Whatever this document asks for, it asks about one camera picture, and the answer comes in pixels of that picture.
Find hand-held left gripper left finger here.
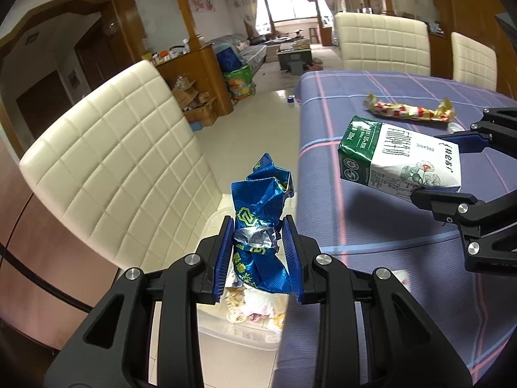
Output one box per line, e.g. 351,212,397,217
42,215,235,388

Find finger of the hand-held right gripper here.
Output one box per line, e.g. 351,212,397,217
410,188,517,275
435,107,517,156

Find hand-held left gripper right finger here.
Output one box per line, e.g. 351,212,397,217
281,215,473,388

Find blue foil snack wrapper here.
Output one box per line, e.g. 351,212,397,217
230,153,295,295

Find clear plastic storage bin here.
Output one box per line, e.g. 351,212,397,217
190,204,297,350

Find green and white milk carton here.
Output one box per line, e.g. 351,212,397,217
337,115,462,203

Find blue plaid tablecloth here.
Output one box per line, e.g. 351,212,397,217
277,70,517,388

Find red and gold snack wrapper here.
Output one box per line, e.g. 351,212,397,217
364,93,455,124

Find cream quilted dining chair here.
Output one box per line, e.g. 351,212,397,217
18,60,239,271
333,11,431,77
450,31,497,92

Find wooden sideboard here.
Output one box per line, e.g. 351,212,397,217
428,20,453,77

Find open cardboard boxes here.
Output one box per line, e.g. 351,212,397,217
172,75,219,127

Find colourful woven bag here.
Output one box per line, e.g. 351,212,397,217
224,67,257,100

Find wooden room divider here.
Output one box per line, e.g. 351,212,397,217
151,0,235,118

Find low coffee table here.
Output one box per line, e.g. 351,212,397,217
277,42,313,75

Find blue bag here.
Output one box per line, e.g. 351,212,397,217
215,46,248,74

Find grey patterned sofa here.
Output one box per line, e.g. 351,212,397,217
208,34,269,75

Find cluster of small bottles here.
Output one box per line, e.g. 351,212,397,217
151,40,191,65

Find bright window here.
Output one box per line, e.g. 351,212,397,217
264,0,320,21

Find dark wooden door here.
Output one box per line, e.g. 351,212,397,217
75,28,122,90

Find patterned curtain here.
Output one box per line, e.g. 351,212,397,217
224,0,260,38

